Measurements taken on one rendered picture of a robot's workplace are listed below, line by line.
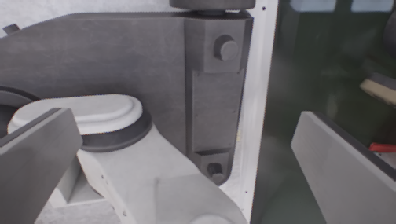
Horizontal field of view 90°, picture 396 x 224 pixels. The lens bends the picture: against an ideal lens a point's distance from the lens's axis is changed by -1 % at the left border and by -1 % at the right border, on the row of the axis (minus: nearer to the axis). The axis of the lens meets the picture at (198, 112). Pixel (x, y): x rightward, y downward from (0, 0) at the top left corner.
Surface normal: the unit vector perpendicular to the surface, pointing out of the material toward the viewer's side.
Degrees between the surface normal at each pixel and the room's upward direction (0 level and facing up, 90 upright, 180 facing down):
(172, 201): 115
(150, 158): 90
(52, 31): 0
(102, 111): 90
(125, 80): 0
